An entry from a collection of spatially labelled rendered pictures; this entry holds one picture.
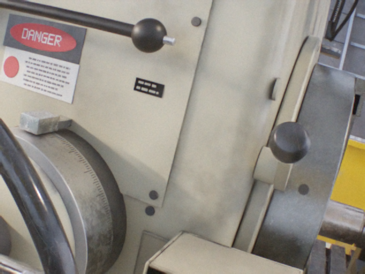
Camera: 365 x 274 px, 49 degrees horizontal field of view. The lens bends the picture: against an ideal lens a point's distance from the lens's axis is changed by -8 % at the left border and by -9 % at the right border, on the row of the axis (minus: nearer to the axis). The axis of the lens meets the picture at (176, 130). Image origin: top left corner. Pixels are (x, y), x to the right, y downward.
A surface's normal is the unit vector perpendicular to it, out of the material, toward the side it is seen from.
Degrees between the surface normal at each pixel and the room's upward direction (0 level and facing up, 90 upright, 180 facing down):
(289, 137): 60
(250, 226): 81
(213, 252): 0
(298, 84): 43
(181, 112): 90
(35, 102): 90
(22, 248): 89
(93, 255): 83
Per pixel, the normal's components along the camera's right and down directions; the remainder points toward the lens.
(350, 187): -0.34, 0.11
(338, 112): -0.04, -0.66
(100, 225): 0.93, -0.08
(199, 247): 0.23, -0.95
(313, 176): -0.19, -0.35
